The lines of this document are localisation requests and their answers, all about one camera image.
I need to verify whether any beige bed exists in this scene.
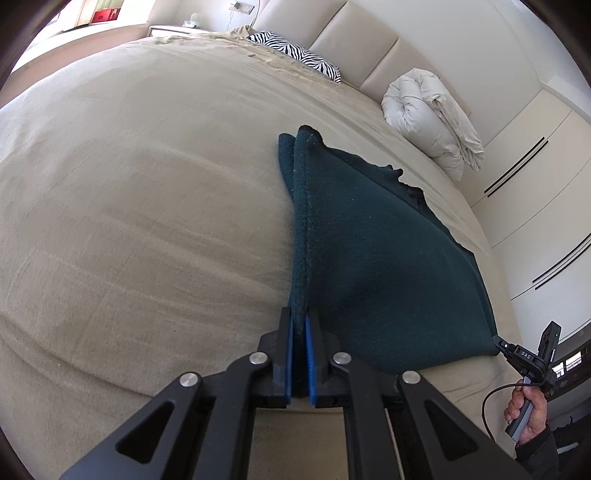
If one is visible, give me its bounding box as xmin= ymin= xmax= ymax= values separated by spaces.
xmin=0 ymin=30 xmax=527 ymax=480

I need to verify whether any dark teal blanket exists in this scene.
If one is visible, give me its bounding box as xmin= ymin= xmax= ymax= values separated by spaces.
xmin=277 ymin=124 xmax=500 ymax=400

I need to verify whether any person's right hand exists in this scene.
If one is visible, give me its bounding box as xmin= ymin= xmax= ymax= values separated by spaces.
xmin=503 ymin=383 xmax=551 ymax=446

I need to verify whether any person's right forearm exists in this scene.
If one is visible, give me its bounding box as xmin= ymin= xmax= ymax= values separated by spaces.
xmin=513 ymin=425 xmax=563 ymax=480

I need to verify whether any beige padded headboard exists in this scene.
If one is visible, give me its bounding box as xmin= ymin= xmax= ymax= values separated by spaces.
xmin=252 ymin=0 xmax=472 ymax=116

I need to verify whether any zebra print pillow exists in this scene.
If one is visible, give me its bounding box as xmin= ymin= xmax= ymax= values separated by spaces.
xmin=247 ymin=31 xmax=342 ymax=84

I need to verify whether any black cable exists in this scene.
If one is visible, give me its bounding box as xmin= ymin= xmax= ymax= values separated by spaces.
xmin=481 ymin=381 xmax=525 ymax=432

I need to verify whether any folded white duvet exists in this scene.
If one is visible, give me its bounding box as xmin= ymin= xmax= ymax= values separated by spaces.
xmin=381 ymin=68 xmax=485 ymax=182

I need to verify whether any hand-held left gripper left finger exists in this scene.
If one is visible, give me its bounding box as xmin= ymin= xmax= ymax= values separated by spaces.
xmin=60 ymin=307 xmax=296 ymax=480

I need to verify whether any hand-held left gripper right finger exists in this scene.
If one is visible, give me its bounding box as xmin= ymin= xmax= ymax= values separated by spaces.
xmin=305 ymin=308 xmax=532 ymax=480

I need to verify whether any white wardrobe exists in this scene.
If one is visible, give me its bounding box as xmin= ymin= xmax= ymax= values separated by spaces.
xmin=466 ymin=83 xmax=591 ymax=342

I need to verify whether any white nightstand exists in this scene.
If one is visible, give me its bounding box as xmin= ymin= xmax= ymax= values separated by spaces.
xmin=148 ymin=24 xmax=204 ymax=38

